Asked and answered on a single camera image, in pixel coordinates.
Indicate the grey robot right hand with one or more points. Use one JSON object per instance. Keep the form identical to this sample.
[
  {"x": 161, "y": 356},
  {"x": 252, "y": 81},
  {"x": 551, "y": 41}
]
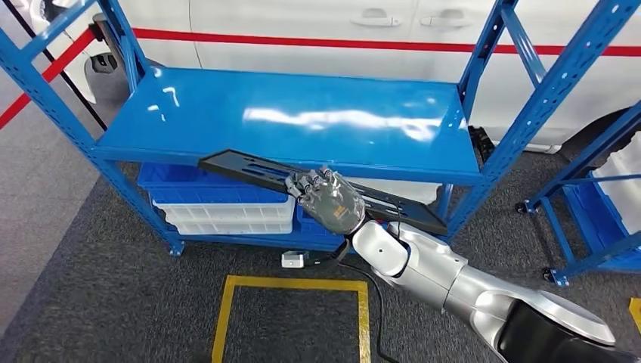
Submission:
[{"x": 333, "y": 203}]

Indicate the black plastic plate frame part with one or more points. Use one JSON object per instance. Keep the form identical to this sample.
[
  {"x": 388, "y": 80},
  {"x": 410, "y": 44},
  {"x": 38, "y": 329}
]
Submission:
[{"x": 215, "y": 161}]

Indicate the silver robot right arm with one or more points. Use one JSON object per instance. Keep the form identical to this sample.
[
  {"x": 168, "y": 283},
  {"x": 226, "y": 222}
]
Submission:
[{"x": 450, "y": 280}]

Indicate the blue metal shelf rack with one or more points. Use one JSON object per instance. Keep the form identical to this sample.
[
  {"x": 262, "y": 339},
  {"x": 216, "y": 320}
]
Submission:
[
  {"x": 576, "y": 165},
  {"x": 225, "y": 90}
]

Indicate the red barrier belt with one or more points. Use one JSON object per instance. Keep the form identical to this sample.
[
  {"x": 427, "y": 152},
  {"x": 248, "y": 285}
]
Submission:
[{"x": 300, "y": 39}]

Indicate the white car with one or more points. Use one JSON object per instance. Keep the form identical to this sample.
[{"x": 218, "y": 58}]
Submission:
[{"x": 300, "y": 12}]

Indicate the thin black slanted pole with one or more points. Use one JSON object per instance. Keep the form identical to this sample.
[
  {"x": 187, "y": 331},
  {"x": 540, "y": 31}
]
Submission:
[{"x": 80, "y": 96}]

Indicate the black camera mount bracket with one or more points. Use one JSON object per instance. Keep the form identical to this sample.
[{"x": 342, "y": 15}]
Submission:
[{"x": 330, "y": 258}]

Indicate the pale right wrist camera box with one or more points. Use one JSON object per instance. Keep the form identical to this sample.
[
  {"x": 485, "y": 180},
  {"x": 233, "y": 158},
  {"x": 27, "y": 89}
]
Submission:
[{"x": 293, "y": 259}]

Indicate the grey barrier stanchion post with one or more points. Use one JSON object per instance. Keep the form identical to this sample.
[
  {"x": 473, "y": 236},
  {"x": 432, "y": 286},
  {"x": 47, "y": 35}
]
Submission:
[{"x": 100, "y": 30}]

